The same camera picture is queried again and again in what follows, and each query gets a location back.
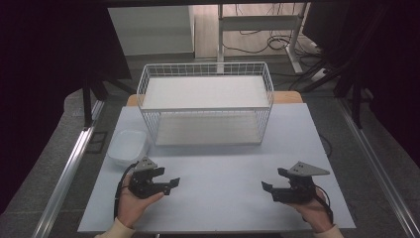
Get white power strip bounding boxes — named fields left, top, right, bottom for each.
left=310, top=67, right=329, bottom=82

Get white desk frame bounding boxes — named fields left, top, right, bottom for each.
left=216, top=2, right=310, bottom=74

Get dark curtain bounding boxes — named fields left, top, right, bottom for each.
left=0, top=0, right=134, bottom=214
left=301, top=0, right=420, bottom=168

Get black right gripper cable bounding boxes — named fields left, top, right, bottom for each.
left=301, top=183, right=335, bottom=226

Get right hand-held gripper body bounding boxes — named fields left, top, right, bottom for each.
left=270, top=161, right=331, bottom=204

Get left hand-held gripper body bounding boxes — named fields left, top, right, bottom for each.
left=128, top=157, right=166, bottom=199

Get person's right hand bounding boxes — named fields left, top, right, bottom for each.
left=286, top=186, right=334, bottom=234

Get black floor cables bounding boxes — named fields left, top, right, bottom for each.
left=222, top=3, right=331, bottom=92

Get white wire shelf rack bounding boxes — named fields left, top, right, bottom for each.
left=136, top=61, right=275, bottom=147

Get white rectangular dish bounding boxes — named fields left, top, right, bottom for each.
left=106, top=129, right=150, bottom=167

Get white cabinet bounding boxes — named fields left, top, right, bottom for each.
left=107, top=5, right=196, bottom=57

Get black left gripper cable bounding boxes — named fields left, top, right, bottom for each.
left=113, top=161, right=141, bottom=220

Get person's left hand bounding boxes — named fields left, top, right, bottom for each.
left=116, top=180, right=165, bottom=230

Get aluminium rail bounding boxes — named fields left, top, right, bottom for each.
left=31, top=99, right=106, bottom=238
left=336, top=98, right=420, bottom=238

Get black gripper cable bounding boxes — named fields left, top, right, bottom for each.
left=301, top=183, right=335, bottom=226
left=113, top=161, right=141, bottom=220

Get black stand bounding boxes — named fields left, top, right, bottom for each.
left=298, top=59, right=374, bottom=130
left=81, top=74, right=137, bottom=129

